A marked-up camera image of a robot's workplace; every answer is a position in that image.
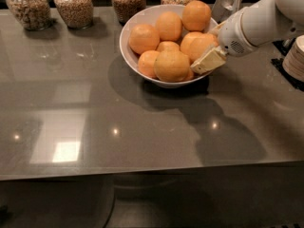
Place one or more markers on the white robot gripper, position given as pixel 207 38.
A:
pixel 233 36

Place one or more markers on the large orange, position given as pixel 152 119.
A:
pixel 200 44

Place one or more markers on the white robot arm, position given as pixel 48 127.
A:
pixel 250 28

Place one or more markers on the top right orange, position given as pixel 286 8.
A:
pixel 196 16

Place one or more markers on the small bottom right orange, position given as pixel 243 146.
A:
pixel 189 76

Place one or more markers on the small orange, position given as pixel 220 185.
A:
pixel 189 76
pixel 168 45

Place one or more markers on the small centre orange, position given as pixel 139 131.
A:
pixel 168 45

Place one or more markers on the front centre orange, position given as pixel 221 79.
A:
pixel 171 66

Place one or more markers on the top middle orange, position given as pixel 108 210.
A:
pixel 169 26

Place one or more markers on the front left orange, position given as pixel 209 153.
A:
pixel 146 63

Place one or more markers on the white ceramic bowl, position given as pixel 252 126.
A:
pixel 149 16

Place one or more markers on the hidden orange behind right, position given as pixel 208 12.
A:
pixel 187 40

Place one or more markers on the stack of paper plates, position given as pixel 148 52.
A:
pixel 293 63

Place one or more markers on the glass grain jar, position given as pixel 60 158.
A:
pixel 77 14
pixel 125 9

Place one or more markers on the far left cereal jar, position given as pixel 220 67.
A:
pixel 31 14

